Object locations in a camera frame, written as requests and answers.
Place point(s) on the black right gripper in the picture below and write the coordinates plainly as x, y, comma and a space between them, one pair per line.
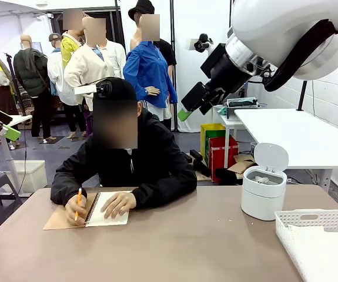
226, 76

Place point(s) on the yellow pencil with red eraser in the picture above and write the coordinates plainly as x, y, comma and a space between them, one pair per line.
78, 202

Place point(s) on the white paper ball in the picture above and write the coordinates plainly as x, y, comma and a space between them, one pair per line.
261, 179

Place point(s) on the spiral notebook with kraft cover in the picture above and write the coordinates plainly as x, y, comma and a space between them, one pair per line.
113, 220

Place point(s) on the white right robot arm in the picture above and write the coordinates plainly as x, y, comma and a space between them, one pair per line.
274, 26

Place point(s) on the person's right forearm black sleeve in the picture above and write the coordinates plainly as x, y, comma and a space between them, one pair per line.
63, 188

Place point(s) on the person's left forearm black sleeve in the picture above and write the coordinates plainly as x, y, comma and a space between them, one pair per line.
165, 191

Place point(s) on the stack of white paper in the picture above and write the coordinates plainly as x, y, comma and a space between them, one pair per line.
327, 249

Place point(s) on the person's right hand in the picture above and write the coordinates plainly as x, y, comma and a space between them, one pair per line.
76, 213

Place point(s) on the person's left hand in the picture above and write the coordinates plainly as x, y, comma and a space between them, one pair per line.
120, 204

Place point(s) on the green cloth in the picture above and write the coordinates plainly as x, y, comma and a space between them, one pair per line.
222, 111

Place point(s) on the yellow shopping bag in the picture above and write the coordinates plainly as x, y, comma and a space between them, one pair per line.
212, 127

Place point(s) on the grey tray with teal item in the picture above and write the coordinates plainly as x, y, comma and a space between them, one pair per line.
233, 113

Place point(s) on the white side table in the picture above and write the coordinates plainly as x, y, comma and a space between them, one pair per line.
229, 123

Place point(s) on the green shopping bag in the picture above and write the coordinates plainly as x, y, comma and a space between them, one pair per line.
218, 134

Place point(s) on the black tripod on floor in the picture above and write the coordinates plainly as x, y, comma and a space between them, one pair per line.
13, 76

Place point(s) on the white plastic storage box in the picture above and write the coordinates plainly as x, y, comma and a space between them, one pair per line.
33, 176

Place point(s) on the mannequin in dark green jacket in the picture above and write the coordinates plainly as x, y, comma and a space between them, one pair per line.
30, 73

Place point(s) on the red shopping bag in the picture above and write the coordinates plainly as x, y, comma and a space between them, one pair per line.
224, 152

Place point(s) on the mannequin in black t-shirt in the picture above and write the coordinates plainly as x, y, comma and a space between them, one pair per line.
168, 53

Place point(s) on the mannequin in blue shirt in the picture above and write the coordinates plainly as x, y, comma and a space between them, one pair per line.
148, 67

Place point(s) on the black blocks on floor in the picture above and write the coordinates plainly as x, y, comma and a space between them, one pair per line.
201, 164

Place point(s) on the person in black jacket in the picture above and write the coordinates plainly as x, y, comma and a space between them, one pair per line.
157, 152

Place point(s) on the mannequin in cap white shirt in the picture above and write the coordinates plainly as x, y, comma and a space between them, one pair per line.
57, 76

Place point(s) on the flattened brown cardboard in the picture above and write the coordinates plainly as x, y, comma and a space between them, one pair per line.
239, 167

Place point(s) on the black light stand pole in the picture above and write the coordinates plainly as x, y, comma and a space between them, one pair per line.
173, 29

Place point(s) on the black baseball cap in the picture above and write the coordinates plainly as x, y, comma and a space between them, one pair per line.
121, 89

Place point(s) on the black bag on floor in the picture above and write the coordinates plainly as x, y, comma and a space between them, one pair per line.
230, 177

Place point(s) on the mannequin in yellow jacket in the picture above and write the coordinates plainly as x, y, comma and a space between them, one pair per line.
68, 47

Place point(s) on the black stand on white table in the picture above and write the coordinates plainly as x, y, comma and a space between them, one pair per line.
302, 97

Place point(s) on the large white table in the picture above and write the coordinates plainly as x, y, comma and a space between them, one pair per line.
304, 132

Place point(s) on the black bucket hat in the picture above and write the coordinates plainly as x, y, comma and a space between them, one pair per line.
141, 8

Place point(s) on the white round trash bin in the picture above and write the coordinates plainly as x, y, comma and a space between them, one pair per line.
262, 199

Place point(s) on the white perforated plastic basket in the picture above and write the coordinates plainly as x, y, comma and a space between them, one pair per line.
287, 235

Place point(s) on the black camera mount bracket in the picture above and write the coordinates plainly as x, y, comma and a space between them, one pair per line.
214, 60

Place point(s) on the white wrist camera black lens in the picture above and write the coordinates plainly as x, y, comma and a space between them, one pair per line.
192, 44

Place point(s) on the white head-mounted camera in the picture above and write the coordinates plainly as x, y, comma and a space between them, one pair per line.
85, 89

